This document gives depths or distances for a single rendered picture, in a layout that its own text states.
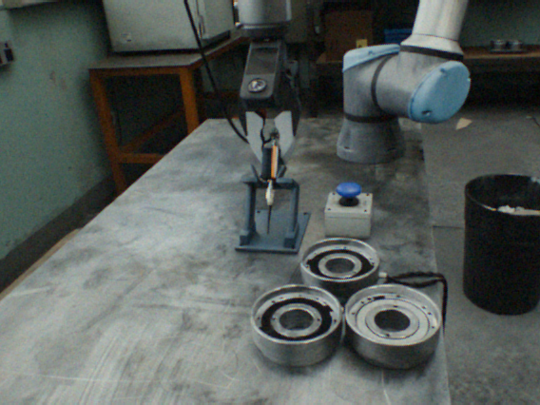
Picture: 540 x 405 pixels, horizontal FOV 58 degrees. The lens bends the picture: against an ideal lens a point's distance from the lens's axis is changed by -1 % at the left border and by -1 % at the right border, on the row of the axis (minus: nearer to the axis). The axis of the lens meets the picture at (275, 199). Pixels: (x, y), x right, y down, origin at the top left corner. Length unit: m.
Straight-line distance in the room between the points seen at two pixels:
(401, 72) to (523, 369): 1.13
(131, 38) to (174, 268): 2.29
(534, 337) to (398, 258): 1.22
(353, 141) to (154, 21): 1.96
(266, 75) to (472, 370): 1.29
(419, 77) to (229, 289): 0.50
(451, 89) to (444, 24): 0.11
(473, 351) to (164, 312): 1.30
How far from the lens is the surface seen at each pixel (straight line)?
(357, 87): 1.03
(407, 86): 0.94
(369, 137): 1.05
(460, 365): 1.75
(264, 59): 0.70
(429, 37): 0.95
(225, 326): 0.63
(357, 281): 0.63
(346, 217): 0.77
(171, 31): 2.83
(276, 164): 0.76
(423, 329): 0.58
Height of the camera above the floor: 1.20
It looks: 26 degrees down
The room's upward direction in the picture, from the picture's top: 5 degrees counter-clockwise
